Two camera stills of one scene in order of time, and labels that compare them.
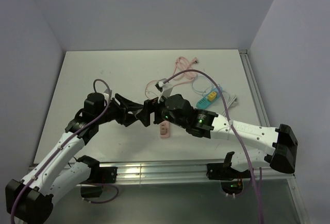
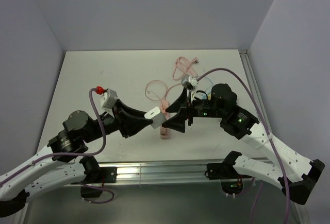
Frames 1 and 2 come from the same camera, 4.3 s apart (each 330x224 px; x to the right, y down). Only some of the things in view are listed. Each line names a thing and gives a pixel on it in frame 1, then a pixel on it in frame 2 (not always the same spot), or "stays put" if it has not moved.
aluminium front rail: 149,173 stays put
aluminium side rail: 246,60 stays put
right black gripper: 150,106 -> 178,121
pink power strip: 164,130 stays put
